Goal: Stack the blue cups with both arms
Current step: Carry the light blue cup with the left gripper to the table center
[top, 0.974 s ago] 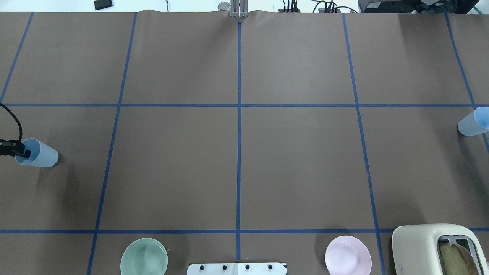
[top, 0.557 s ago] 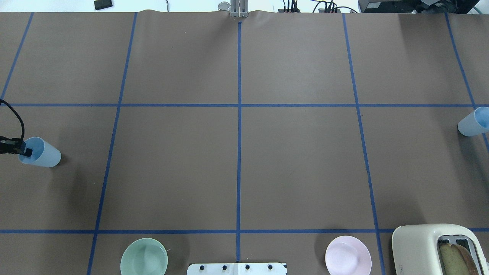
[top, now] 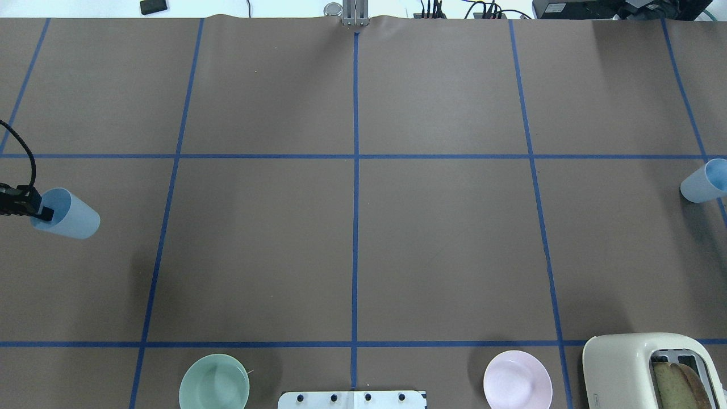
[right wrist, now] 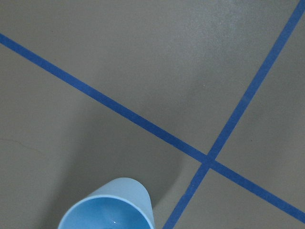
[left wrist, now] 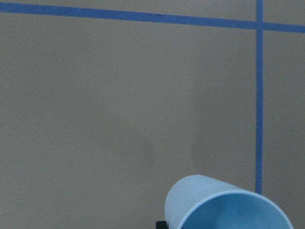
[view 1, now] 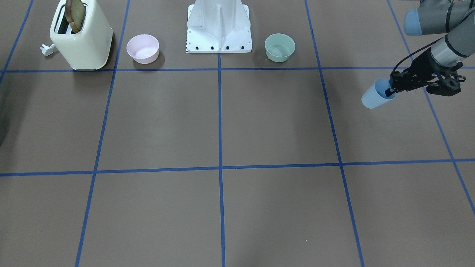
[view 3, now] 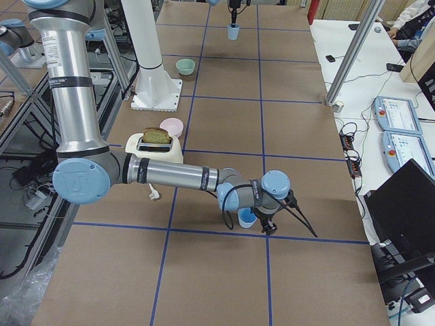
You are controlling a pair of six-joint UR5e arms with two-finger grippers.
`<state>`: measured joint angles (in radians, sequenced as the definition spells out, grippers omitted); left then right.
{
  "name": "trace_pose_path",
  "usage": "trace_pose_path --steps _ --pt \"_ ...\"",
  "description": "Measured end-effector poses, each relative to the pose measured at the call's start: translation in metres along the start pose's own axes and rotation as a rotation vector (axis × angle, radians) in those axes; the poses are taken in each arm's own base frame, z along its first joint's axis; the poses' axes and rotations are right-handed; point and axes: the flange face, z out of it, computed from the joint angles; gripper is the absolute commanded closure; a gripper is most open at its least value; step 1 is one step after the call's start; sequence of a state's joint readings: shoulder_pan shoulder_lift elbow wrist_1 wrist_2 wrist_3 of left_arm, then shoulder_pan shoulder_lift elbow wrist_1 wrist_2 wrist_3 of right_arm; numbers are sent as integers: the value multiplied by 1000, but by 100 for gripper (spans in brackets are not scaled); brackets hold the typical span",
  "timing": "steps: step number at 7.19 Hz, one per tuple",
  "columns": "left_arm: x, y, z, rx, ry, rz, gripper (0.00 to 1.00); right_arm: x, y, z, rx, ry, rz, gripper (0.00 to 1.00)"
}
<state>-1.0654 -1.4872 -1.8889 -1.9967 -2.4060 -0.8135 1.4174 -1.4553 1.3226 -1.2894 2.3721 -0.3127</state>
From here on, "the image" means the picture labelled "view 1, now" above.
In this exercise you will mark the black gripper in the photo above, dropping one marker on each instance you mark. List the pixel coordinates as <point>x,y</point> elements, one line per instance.
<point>419,69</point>

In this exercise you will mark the light blue plastic cup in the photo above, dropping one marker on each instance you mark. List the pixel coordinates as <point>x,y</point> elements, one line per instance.
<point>374,95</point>

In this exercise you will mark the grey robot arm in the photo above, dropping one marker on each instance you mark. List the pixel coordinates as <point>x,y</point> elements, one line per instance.
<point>455,20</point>

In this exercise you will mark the green plastic bowl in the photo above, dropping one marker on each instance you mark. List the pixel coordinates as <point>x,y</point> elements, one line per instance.
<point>279,47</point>

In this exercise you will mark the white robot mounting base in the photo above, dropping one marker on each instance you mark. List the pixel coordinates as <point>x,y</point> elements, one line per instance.
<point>218,26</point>

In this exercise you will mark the pink plastic bowl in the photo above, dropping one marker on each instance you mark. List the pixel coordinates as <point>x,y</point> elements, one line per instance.
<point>144,49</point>

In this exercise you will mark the cream white toaster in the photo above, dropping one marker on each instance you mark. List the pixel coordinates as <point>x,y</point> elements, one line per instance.
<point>88,49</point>

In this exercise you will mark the brown toast slice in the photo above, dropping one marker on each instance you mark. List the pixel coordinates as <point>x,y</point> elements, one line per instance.
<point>75,14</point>

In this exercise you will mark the white power plug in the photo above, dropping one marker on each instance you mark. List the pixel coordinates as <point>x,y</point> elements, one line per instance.
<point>47,50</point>

